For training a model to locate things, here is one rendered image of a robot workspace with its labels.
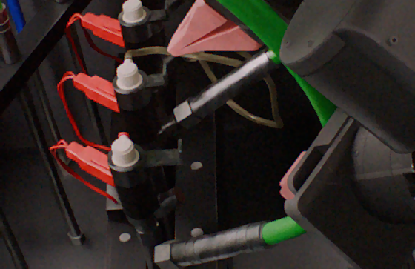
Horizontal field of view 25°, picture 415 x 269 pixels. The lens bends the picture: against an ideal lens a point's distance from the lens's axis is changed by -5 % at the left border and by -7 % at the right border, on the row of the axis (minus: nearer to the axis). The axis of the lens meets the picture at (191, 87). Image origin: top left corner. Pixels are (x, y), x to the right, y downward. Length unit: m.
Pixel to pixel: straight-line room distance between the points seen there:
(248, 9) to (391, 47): 0.14
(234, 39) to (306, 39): 0.23
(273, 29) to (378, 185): 0.09
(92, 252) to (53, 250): 0.05
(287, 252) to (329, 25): 0.69
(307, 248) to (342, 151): 0.57
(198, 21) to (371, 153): 0.19
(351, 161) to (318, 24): 0.11
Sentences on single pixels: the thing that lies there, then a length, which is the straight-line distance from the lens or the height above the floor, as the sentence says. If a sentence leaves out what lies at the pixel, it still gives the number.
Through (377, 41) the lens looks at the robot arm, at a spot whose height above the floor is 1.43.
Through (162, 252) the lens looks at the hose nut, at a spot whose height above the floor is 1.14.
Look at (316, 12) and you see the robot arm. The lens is 0.34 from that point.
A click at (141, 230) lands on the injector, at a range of 0.75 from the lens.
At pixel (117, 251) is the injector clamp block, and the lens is 0.83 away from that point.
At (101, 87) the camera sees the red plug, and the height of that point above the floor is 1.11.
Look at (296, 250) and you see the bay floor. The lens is 1.00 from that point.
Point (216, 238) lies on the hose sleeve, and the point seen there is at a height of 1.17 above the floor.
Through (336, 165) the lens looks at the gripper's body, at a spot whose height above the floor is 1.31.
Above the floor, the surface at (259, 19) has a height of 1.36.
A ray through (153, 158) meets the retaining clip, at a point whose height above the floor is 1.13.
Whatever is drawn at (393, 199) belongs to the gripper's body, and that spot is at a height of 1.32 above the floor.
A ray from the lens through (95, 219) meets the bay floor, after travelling 1.06.
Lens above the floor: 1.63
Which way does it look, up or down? 43 degrees down
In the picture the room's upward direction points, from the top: 11 degrees counter-clockwise
